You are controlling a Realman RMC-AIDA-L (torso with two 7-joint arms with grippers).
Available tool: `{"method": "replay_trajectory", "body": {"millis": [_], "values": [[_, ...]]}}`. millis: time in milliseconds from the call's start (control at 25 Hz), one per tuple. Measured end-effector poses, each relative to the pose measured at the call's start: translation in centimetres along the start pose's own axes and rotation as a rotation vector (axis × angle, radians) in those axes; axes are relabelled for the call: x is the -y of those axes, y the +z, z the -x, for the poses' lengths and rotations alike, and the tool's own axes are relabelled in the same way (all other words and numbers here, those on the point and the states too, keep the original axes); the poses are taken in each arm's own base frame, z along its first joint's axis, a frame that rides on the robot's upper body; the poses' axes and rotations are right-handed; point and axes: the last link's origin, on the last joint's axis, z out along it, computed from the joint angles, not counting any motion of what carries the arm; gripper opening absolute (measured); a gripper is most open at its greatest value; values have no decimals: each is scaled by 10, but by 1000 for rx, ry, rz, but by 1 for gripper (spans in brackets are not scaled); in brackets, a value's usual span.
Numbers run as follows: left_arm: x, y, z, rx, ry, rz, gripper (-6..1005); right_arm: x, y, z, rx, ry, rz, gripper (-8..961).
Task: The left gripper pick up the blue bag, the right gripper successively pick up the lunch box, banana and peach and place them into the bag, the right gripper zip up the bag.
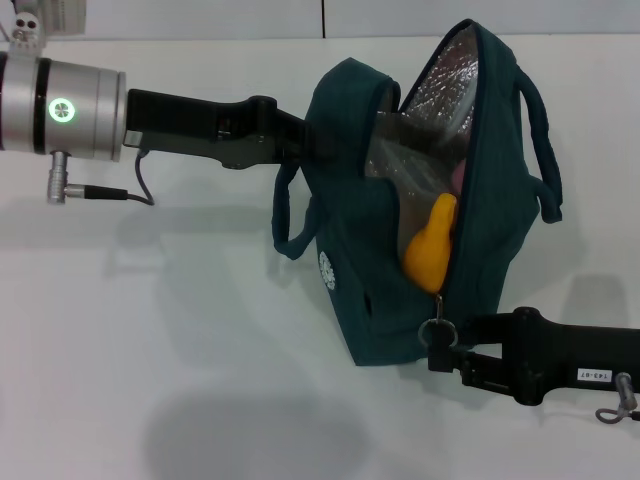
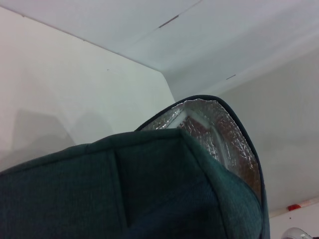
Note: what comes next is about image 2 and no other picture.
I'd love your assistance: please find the dark teal insulated lunch bag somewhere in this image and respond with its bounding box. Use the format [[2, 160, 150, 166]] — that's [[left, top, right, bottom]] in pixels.
[[0, 94, 271, 239]]

